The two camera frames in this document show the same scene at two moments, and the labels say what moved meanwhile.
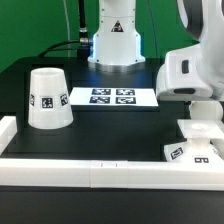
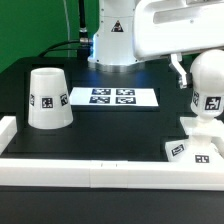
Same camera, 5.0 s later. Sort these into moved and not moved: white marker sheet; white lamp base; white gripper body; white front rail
Moved: white gripper body
Not moved: white lamp base; white front rail; white marker sheet
